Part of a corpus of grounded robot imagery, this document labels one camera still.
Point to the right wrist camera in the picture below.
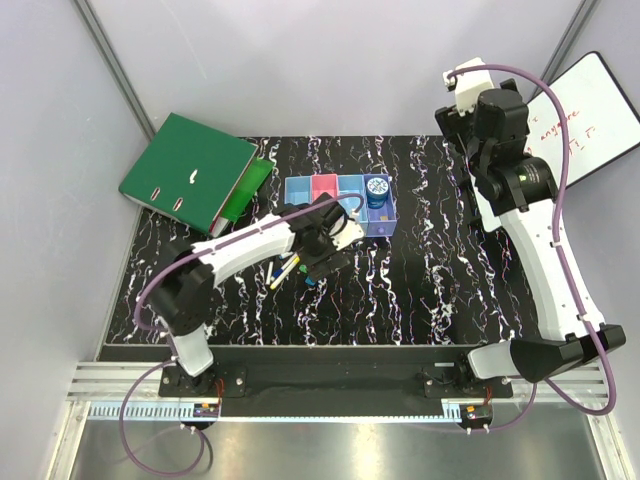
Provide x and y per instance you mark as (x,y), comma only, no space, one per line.
(467,87)

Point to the blue cleaning gel jar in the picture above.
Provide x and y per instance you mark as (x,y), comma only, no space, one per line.
(377,191)

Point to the yellow-tipped white marker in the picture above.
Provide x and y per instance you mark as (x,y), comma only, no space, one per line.
(290,264)

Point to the green transparent folder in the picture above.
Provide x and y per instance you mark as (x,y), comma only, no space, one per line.
(250,182)

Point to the pink bin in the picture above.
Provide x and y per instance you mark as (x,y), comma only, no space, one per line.
(324,184)

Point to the green ring binder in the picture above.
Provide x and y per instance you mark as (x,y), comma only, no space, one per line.
(188,171)

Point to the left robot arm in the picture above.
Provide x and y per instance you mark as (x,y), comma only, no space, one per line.
(179,291)

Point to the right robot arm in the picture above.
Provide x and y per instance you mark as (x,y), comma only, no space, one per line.
(522,194)

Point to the purple bin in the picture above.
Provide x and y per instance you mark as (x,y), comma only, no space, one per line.
(377,228)

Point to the thin white pen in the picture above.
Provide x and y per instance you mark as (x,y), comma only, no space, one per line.
(270,272)

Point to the aluminium frame rail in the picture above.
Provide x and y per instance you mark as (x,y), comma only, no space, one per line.
(124,384)

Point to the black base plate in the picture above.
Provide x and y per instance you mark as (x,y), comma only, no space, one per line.
(335,382)

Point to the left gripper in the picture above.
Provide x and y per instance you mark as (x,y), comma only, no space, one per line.
(317,266)

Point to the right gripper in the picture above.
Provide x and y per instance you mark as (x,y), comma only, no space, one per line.
(453,124)

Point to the light blue bin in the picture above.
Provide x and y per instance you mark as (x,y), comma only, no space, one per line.
(353,184)
(297,190)

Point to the white whiteboard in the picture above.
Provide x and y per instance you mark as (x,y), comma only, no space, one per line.
(603,124)

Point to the white marker blue tip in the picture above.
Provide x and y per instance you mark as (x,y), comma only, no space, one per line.
(280,277)

